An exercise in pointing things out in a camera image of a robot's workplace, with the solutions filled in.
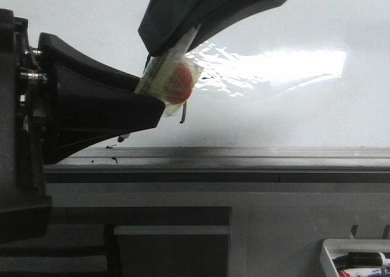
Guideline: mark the dark cabinet panel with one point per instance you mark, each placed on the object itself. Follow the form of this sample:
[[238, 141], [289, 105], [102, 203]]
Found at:
[[164, 250]]

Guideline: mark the white whiteboard marker with tape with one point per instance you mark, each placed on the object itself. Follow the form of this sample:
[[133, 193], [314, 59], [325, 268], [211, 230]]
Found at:
[[171, 77]]

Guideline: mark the white plastic marker tray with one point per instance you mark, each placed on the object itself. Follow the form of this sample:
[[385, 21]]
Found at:
[[333, 248]]

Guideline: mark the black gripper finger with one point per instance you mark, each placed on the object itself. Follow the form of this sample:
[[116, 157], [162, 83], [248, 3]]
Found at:
[[165, 22], [88, 102]]

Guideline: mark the black capped marker in tray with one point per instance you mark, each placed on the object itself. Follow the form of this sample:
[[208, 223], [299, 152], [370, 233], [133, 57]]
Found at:
[[362, 259]]

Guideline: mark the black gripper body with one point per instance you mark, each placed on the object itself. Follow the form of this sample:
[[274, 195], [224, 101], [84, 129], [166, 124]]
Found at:
[[25, 206]]

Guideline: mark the red and blue marker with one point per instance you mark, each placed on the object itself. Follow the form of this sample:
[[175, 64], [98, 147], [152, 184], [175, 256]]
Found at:
[[363, 272]]

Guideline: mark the white whiteboard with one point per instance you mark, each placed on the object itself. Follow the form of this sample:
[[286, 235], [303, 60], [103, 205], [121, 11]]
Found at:
[[311, 73]]

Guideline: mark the grey aluminium whiteboard frame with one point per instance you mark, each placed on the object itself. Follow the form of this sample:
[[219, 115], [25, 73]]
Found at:
[[218, 164]]

